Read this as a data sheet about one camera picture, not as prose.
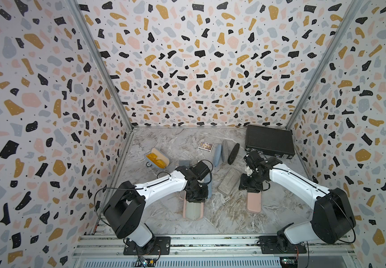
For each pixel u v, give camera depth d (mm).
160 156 1034
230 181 922
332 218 423
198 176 672
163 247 731
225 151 1030
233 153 1032
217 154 1026
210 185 916
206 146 1097
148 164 1008
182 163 1001
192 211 824
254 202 852
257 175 642
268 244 728
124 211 428
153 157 1032
